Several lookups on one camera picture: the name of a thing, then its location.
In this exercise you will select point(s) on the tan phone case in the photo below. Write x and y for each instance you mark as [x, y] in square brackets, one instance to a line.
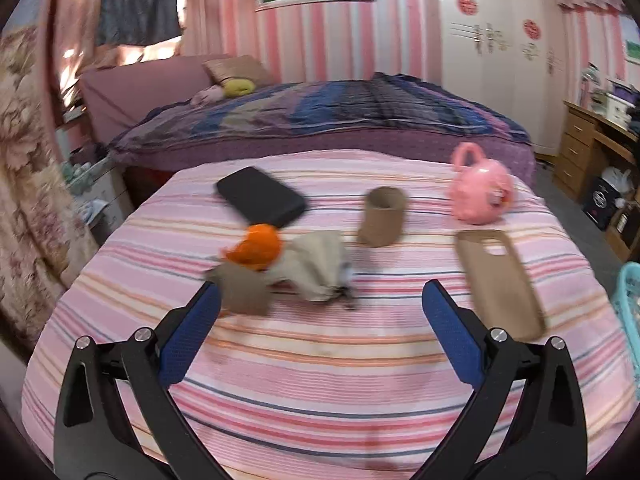
[500, 285]

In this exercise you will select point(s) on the pink window curtain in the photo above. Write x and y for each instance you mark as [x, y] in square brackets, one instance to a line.
[80, 15]

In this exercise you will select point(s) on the floral curtain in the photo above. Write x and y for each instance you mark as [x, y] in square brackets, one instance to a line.
[35, 185]

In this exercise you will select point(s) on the purple box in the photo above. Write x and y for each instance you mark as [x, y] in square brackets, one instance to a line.
[625, 91]

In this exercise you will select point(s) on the cardboard box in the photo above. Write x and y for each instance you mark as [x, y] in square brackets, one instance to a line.
[625, 230]

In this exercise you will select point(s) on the dark grey window cloth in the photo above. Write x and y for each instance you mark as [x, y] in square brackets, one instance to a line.
[137, 0]

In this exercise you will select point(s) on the white wardrobe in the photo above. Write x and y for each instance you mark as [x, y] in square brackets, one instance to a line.
[500, 60]

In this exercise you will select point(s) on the small orange fruit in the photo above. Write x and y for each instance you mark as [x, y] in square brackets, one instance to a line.
[257, 247]

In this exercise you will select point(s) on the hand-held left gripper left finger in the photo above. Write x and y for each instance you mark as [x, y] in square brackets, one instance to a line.
[192, 332]

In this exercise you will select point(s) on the purple bed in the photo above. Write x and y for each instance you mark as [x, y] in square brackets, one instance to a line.
[130, 90]

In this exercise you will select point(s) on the pink striped tablecloth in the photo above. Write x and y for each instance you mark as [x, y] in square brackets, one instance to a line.
[325, 390]

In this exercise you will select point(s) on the desk lamp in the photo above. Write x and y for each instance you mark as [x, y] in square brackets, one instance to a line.
[591, 82]

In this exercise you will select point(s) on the beige cloth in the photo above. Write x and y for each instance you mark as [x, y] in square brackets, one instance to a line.
[312, 265]

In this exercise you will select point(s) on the pink cartoon mug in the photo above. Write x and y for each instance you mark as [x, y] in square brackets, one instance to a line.
[477, 192]

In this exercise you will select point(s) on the brown pillow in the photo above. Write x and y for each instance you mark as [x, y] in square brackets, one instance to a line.
[237, 69]

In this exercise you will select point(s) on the black paper bag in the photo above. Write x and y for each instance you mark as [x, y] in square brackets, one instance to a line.
[599, 202]

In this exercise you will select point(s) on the white bedside cabinet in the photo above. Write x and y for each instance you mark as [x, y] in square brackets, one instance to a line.
[102, 195]

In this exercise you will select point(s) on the black smartphone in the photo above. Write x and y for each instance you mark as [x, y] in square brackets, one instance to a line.
[260, 197]

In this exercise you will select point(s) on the pink rolled cloth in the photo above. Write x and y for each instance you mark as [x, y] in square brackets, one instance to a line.
[207, 95]

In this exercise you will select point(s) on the yellow rolled cloth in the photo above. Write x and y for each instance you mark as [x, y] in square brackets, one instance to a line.
[239, 87]

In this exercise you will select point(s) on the teal plastic basket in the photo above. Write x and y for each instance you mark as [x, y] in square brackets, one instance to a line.
[629, 305]

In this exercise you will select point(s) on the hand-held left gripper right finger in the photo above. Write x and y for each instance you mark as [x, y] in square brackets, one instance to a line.
[452, 332]

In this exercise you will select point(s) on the small framed wall photo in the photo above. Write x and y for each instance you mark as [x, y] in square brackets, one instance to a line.
[633, 51]

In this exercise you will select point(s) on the wooden desk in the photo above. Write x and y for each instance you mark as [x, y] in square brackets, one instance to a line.
[580, 150]

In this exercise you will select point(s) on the dark striped blanket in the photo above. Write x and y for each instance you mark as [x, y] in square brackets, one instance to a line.
[325, 110]

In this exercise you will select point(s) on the white round helmet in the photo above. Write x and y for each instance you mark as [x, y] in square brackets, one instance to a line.
[616, 180]

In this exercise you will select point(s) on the white storage box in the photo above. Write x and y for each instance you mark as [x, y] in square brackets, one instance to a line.
[617, 110]

